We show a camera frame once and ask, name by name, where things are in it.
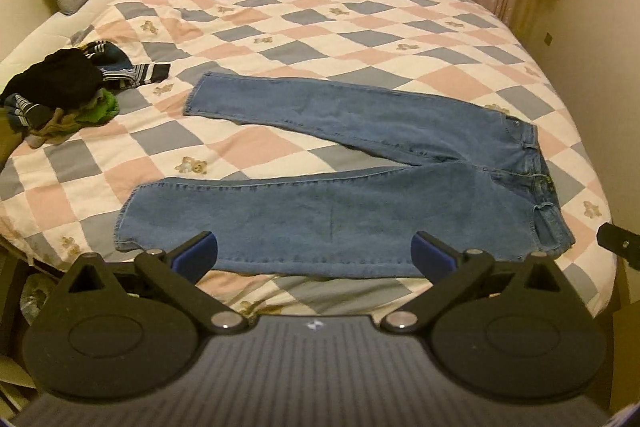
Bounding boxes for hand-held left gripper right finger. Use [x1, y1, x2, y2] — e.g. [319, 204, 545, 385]
[380, 231, 576, 338]

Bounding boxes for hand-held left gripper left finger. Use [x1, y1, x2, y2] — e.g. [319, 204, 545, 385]
[57, 231, 248, 338]

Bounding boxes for blue denim pants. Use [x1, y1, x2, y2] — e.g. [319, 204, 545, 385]
[115, 72, 576, 281]

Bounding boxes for pile of dark clothes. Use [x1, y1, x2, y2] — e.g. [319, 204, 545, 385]
[5, 41, 172, 128]

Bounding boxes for clear plastic bag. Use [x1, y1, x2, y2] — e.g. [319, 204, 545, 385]
[20, 276, 52, 324]

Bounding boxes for green garment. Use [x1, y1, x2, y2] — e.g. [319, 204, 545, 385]
[77, 88, 121, 126]

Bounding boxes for olive garment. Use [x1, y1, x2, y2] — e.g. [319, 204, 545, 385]
[25, 107, 96, 148]

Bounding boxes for brown garment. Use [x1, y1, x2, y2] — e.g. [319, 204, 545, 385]
[0, 109, 21, 168]

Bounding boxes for black garment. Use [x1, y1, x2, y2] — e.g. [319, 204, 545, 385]
[2, 48, 104, 108]

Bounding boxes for bed with checkered quilt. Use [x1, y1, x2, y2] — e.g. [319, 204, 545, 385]
[0, 0, 618, 319]

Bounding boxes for white padded headboard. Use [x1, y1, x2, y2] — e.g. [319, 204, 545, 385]
[0, 0, 139, 74]

